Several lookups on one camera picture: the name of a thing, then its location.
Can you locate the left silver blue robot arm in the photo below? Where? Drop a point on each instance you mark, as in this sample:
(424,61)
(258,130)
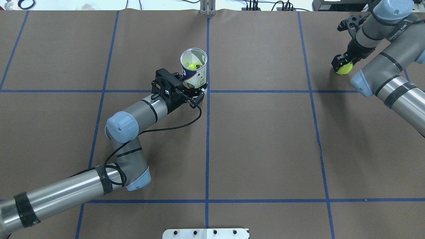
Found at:
(126,167)

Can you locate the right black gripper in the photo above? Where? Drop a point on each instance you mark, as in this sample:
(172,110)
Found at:
(359,51)

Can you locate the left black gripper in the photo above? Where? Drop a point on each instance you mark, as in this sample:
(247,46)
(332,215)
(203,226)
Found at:
(175,100)

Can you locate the aluminium frame post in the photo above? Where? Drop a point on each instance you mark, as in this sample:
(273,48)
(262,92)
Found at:
(207,7)

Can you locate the white blue tennis ball can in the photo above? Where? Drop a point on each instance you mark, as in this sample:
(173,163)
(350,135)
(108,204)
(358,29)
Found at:
(194,78)

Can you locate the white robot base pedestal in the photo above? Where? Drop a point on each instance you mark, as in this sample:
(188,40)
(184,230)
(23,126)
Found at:
(207,233)

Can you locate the Wilson tennis ball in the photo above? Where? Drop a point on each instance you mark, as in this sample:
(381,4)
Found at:
(194,66)

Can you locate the Roland Garros tennis ball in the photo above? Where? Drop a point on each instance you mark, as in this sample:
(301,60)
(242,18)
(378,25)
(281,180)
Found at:
(345,68)

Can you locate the black box with label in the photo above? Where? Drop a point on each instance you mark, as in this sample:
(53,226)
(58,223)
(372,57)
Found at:
(338,5)

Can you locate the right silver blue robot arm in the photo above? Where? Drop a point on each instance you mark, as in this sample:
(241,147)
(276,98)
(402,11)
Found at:
(394,21)

